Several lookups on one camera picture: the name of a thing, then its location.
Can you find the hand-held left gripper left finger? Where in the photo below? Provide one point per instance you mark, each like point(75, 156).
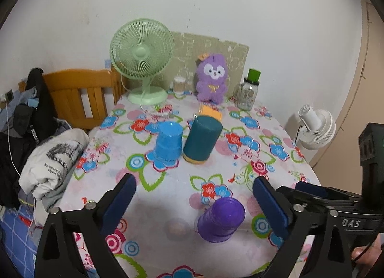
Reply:
point(120, 203)

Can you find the glass bottle with green cap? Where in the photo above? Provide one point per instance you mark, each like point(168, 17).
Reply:
point(247, 94)

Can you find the person's right hand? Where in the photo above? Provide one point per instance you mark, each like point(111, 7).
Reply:
point(364, 255)

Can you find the teal cup with yellow rim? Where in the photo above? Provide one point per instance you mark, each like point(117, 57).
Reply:
point(201, 139)

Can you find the wooden bed headboard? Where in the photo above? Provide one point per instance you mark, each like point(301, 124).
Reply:
point(75, 85)

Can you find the small clear glass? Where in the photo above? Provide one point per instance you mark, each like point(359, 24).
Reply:
point(237, 93)

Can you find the orange yellow pack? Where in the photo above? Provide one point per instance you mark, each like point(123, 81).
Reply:
point(210, 112)

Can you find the green desk fan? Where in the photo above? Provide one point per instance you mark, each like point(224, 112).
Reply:
point(141, 52)

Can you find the black jacket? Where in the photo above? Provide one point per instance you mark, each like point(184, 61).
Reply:
point(40, 109)

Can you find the floral tablecloth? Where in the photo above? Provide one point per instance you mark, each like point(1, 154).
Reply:
point(180, 182)

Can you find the clear glass cup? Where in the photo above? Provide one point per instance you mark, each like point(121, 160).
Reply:
point(180, 85)

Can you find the blue checkered blanket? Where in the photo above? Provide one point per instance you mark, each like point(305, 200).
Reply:
point(18, 236)

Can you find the beige cardboard panel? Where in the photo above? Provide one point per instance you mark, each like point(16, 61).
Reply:
point(186, 49)

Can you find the blue plastic cup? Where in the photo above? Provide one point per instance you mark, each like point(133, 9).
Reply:
point(168, 144)

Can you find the purple plastic cup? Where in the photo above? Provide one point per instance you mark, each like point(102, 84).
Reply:
point(223, 219)

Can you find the grey folded cloth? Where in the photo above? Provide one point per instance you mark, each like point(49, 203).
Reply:
point(52, 203)

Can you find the white clip fan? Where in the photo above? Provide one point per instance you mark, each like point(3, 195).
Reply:
point(318, 127)

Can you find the purple plush toy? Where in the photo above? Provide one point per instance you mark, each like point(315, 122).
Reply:
point(213, 85)

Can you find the beige door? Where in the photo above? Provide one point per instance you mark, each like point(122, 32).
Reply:
point(360, 85)

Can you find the white printed garment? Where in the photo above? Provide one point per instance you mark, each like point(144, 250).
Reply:
point(57, 158)

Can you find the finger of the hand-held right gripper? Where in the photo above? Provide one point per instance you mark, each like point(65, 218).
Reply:
point(300, 197)
point(310, 188)

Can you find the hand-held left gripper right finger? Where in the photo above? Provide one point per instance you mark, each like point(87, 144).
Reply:
point(271, 206)

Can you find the dark clothes pile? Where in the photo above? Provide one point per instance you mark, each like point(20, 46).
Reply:
point(10, 173)

